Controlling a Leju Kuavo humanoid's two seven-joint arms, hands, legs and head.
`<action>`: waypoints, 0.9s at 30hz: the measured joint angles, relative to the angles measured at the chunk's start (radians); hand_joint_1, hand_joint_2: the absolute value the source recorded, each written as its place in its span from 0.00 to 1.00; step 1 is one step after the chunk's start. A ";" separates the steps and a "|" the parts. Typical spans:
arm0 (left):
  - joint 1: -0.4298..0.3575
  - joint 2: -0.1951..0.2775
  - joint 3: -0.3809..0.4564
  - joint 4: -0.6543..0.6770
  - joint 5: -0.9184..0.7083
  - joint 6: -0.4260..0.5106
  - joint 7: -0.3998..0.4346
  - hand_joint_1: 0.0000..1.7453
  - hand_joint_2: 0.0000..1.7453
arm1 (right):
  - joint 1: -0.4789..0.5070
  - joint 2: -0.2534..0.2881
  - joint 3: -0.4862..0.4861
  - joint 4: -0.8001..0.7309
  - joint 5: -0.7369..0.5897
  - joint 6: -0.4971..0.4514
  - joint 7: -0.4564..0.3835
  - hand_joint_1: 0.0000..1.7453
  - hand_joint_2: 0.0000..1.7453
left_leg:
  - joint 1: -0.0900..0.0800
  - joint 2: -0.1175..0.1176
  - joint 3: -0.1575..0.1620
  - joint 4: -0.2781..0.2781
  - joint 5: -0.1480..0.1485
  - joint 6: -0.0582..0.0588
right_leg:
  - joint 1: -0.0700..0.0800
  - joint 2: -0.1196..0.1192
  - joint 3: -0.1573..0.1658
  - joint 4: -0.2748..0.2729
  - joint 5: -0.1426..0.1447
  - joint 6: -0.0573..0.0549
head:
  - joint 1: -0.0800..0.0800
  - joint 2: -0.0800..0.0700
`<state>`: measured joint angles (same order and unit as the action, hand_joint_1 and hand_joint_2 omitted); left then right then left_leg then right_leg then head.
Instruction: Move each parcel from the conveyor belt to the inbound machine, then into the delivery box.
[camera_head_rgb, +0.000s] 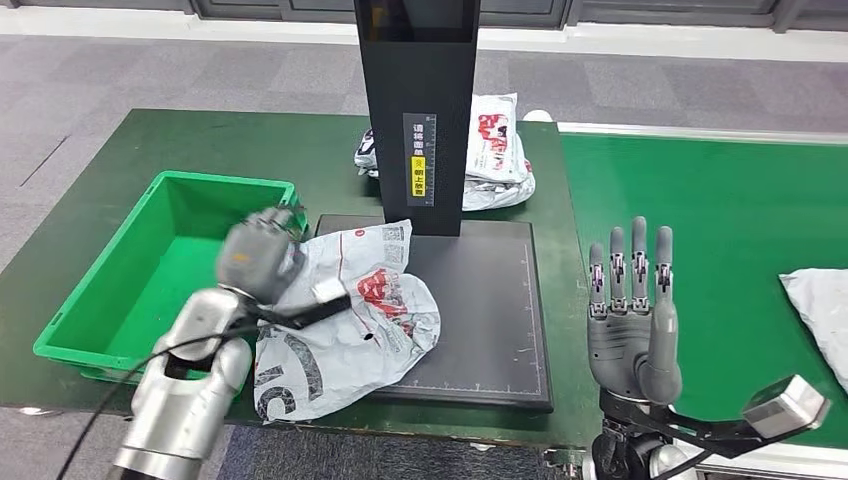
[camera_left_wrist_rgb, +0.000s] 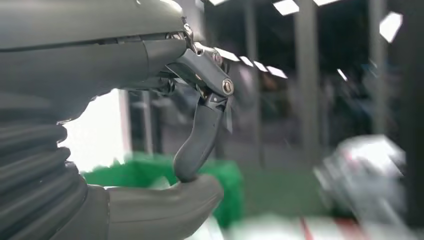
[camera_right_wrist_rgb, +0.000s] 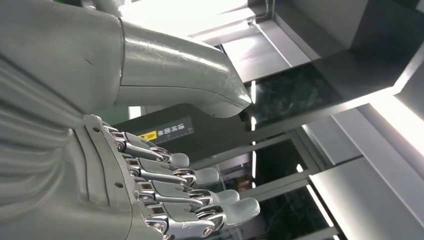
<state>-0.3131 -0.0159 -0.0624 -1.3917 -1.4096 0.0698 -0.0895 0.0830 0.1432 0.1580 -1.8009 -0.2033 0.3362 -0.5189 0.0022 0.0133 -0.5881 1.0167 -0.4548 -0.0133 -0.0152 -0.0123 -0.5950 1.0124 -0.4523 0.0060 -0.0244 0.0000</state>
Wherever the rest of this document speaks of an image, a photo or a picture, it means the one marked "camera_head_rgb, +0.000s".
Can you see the green plastic crate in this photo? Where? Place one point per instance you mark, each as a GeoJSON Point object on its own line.
{"type": "Point", "coordinates": [132, 298]}

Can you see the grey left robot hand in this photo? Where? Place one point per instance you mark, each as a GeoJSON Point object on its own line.
{"type": "Point", "coordinates": [255, 258]}

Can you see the black inbound scanning machine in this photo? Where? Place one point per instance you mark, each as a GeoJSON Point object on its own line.
{"type": "Point", "coordinates": [484, 318]}

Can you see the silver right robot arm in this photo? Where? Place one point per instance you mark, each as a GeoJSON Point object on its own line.
{"type": "Point", "coordinates": [623, 457]}

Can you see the black yellow ruler label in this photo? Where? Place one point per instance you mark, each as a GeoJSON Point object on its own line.
{"type": "Point", "coordinates": [420, 136]}

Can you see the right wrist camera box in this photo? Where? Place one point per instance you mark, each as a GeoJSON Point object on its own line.
{"type": "Point", "coordinates": [785, 407]}

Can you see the dark metal window frame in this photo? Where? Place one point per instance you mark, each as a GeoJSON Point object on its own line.
{"type": "Point", "coordinates": [265, 6]}

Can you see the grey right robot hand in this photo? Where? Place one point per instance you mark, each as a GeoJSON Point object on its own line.
{"type": "Point", "coordinates": [619, 344]}

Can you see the white parcel bag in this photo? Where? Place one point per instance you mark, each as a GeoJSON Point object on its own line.
{"type": "Point", "coordinates": [371, 344]}

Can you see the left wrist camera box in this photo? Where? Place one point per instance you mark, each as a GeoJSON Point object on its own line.
{"type": "Point", "coordinates": [328, 291]}

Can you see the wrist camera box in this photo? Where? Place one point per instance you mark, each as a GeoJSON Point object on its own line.
{"type": "Point", "coordinates": [785, 407]}
{"type": "Point", "coordinates": [328, 291]}

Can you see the black and white parcel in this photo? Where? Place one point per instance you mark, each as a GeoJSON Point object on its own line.
{"type": "Point", "coordinates": [366, 156]}

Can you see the grey parcel bag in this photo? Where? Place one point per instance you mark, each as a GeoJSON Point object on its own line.
{"type": "Point", "coordinates": [821, 311]}
{"type": "Point", "coordinates": [500, 195]}

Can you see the flat white parcel, red print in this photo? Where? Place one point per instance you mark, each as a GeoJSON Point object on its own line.
{"type": "Point", "coordinates": [493, 156]}

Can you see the crumpled grey parcel bag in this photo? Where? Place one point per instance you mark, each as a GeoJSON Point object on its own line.
{"type": "Point", "coordinates": [500, 195]}

